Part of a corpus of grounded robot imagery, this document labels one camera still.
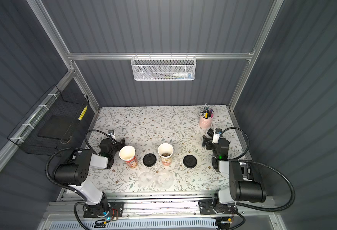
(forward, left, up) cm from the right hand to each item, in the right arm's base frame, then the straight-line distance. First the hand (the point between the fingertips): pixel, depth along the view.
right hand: (214, 135), depth 91 cm
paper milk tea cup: (-15, +51, +5) cm, 54 cm away
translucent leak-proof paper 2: (-24, +31, -10) cm, 41 cm away
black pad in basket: (-7, +87, +18) cm, 89 cm away
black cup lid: (-13, +41, -8) cm, 44 cm away
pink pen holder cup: (+13, +4, -3) cm, 14 cm away
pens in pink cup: (+17, +3, +4) cm, 17 cm away
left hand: (0, +64, -5) cm, 64 cm away
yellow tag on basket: (+4, +79, +16) cm, 81 cm away
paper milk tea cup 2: (-12, +31, +2) cm, 33 cm away
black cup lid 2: (-14, +16, -9) cm, 23 cm away
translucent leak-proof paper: (-24, +43, -11) cm, 50 cm away
